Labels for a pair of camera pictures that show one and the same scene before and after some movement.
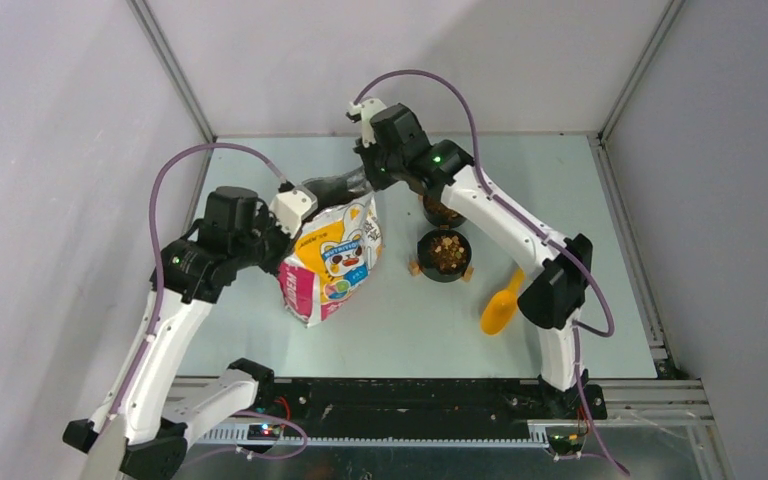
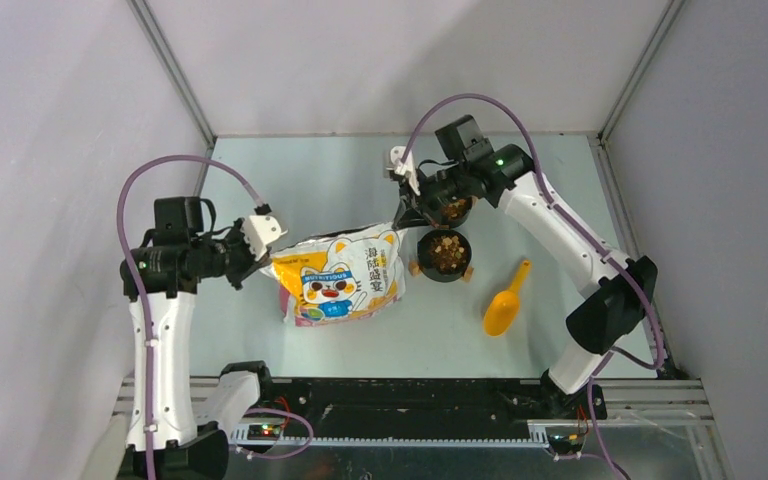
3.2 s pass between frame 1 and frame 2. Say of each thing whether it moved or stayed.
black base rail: stayed
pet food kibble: stayed
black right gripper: moved
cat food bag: moved
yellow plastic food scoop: stayed
